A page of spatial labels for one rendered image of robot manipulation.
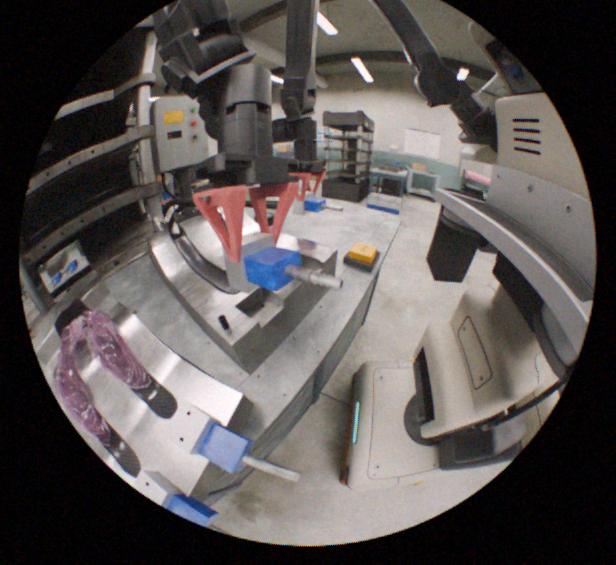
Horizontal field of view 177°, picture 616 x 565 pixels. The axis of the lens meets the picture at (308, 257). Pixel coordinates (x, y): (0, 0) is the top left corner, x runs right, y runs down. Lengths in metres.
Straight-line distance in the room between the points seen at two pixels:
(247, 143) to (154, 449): 0.33
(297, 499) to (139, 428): 0.91
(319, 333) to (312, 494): 0.93
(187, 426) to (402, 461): 0.76
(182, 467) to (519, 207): 0.46
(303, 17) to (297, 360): 0.61
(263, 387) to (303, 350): 0.09
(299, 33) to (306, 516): 1.56
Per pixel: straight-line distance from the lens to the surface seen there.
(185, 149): 1.07
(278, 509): 1.14
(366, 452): 0.82
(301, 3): 0.48
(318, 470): 1.08
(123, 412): 0.31
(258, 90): 0.20
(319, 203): 0.46
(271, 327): 0.26
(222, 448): 0.21
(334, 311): 0.36
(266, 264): 0.17
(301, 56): 0.45
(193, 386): 0.26
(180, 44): 0.21
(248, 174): 0.16
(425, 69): 0.37
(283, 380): 0.29
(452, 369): 0.36
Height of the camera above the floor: 1.07
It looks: 32 degrees down
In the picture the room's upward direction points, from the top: straight up
